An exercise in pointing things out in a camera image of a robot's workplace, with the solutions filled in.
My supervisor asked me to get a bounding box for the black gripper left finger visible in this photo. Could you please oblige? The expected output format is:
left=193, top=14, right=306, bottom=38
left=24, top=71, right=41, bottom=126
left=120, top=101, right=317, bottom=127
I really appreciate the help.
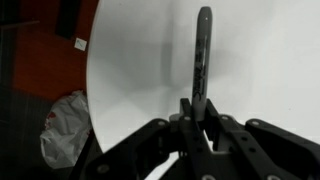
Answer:
left=83, top=97, right=218, bottom=180

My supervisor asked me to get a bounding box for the white crumpled plastic bag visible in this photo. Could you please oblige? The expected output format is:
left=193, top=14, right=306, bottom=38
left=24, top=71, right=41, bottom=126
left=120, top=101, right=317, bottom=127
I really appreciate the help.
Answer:
left=39, top=89, right=93, bottom=170

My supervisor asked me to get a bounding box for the small white paper tag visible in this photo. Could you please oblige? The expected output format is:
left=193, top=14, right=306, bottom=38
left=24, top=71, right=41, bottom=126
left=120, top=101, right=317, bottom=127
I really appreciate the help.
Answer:
left=73, top=37, right=88, bottom=52

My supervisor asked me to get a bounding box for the black upright beam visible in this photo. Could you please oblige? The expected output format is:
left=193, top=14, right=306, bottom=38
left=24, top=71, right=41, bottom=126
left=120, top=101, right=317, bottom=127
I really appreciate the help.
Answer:
left=54, top=0, right=83, bottom=40

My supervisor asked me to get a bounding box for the black Sharpie marker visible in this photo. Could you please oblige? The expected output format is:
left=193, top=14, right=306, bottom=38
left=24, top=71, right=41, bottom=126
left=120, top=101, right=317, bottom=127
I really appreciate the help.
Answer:
left=191, top=6, right=214, bottom=122

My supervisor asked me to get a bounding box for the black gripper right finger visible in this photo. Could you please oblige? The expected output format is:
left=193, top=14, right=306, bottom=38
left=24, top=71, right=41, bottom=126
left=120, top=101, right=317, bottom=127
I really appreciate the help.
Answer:
left=203, top=98, right=320, bottom=180

